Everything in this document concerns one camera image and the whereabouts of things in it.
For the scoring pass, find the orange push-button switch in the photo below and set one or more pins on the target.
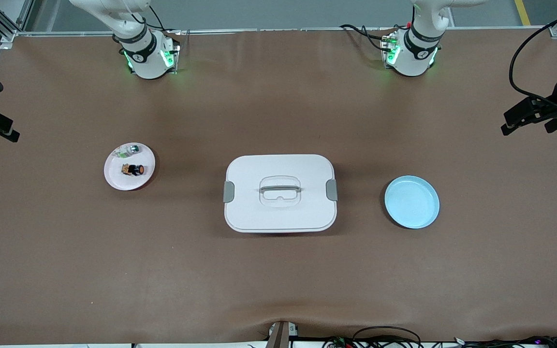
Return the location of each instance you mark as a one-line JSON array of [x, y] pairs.
[[136, 170]]

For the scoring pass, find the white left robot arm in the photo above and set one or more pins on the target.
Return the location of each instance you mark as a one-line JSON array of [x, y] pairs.
[[416, 58]]

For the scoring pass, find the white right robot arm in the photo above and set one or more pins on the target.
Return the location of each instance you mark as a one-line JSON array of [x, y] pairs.
[[145, 58]]

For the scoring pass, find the white storage box with lid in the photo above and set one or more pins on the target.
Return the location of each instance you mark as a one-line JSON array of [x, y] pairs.
[[278, 212]]

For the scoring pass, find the pink round plate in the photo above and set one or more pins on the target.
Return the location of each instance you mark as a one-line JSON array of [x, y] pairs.
[[119, 180]]

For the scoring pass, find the light blue round plate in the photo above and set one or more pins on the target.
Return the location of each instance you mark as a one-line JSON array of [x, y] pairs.
[[411, 203]]

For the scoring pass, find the small green circuit board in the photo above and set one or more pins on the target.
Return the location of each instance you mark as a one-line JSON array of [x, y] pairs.
[[339, 342]]

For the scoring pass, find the aluminium frame profile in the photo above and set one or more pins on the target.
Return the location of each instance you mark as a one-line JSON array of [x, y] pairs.
[[10, 24]]

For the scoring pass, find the green push-button switch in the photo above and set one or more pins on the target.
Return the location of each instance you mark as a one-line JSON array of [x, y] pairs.
[[133, 149]]

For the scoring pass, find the silver table edge rail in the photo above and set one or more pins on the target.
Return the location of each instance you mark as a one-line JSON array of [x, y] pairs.
[[283, 30]]

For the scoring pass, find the brown post with metal bracket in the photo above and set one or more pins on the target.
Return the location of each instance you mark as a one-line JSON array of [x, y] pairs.
[[281, 336]]

